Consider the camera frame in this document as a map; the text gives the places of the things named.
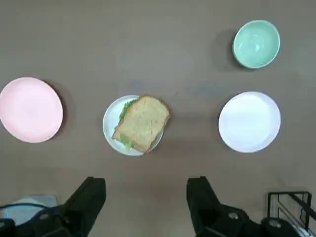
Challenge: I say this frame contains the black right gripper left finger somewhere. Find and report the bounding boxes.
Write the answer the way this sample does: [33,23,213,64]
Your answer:
[0,176,107,237]

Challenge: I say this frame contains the white round plate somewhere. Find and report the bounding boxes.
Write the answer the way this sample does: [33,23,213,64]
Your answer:
[102,95,165,157]

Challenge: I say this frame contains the clear plastic food container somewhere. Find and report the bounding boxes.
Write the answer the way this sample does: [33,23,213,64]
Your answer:
[0,194,59,226]

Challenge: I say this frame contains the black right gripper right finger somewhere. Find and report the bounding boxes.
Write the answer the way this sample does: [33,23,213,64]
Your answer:
[186,176,301,237]

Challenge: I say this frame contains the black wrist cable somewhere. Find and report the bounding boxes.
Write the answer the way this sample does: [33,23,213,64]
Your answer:
[0,202,69,224]

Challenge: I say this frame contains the mint green bowl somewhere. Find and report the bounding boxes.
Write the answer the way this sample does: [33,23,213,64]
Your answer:
[233,20,281,69]

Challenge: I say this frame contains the black wire cup rack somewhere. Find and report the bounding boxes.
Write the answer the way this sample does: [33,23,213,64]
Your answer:
[267,191,312,232]

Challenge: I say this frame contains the green lettuce leaf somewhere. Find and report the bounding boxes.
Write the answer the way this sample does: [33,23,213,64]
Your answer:
[119,98,139,153]

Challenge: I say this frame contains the salmon pink round plate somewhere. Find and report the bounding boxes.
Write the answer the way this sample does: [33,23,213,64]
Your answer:
[0,77,64,143]

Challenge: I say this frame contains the pale pinkish round plate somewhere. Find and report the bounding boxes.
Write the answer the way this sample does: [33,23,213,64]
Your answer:
[218,91,281,154]

